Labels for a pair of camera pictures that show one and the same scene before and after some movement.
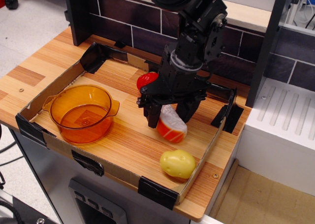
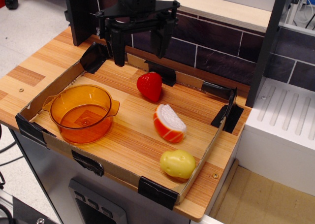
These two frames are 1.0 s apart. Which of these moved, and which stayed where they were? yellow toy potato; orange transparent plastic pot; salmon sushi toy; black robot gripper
Moved: black robot gripper
Stayed: salmon sushi toy; yellow toy potato; orange transparent plastic pot
